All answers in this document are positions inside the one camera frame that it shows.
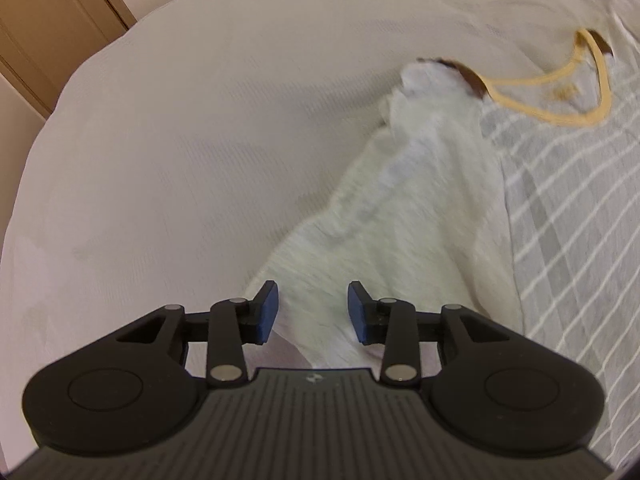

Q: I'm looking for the bed with white duvet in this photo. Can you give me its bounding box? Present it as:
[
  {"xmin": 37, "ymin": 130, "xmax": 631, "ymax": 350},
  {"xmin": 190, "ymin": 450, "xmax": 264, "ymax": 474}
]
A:
[{"xmin": 0, "ymin": 0, "xmax": 640, "ymax": 466}]

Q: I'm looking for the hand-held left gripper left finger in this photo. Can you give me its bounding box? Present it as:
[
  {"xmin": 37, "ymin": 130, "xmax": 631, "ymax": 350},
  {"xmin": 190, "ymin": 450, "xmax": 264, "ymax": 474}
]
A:
[{"xmin": 107, "ymin": 281, "xmax": 279, "ymax": 388}]

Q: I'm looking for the brown wooden door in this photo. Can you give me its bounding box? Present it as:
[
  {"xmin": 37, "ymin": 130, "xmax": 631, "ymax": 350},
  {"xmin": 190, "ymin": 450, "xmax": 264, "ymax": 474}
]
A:
[{"xmin": 0, "ymin": 0, "xmax": 138, "ymax": 118}]

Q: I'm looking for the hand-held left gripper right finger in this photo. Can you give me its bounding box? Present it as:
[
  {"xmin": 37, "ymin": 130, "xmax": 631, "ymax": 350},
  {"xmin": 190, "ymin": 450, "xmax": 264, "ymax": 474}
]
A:
[{"xmin": 347, "ymin": 281, "xmax": 521, "ymax": 387}]

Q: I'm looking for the blue white striped shirt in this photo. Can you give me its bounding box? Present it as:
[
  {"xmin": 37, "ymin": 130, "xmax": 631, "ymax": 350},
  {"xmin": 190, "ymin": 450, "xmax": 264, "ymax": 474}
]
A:
[{"xmin": 242, "ymin": 27, "xmax": 640, "ymax": 471}]

